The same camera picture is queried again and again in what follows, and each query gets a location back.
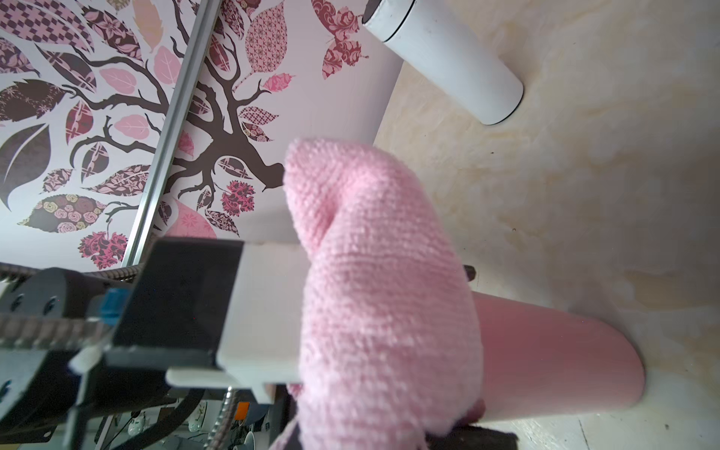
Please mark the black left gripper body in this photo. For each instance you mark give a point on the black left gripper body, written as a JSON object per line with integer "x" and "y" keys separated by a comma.
{"x": 47, "y": 317}

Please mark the pink towel cloth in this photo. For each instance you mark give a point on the pink towel cloth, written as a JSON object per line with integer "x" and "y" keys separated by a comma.
{"x": 390, "y": 346}

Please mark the white thermos black lid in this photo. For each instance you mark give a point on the white thermos black lid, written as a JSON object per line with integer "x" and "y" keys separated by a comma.
{"x": 427, "y": 35}

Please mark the pink thermos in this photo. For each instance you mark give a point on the pink thermos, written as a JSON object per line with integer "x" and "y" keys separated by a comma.
{"x": 546, "y": 362}

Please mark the diagonal aluminium left bar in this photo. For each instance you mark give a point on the diagonal aluminium left bar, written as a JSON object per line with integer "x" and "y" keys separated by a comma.
{"x": 162, "y": 162}

